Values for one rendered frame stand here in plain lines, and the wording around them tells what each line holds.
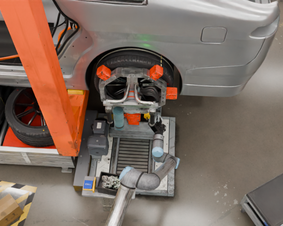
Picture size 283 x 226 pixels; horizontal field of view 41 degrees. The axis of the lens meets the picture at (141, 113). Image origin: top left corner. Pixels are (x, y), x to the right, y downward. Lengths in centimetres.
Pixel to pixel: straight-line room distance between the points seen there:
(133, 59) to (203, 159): 138
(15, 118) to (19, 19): 166
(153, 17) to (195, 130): 167
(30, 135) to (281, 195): 219
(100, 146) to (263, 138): 168
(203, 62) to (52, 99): 115
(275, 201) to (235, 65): 119
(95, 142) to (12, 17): 166
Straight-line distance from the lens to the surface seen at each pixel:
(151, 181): 262
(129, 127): 365
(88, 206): 358
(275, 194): 340
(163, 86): 297
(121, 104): 288
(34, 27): 204
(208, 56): 285
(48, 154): 344
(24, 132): 345
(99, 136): 342
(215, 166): 377
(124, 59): 290
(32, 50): 218
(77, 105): 328
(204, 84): 311
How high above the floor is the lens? 334
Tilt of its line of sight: 57 degrees down
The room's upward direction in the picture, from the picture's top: straight up
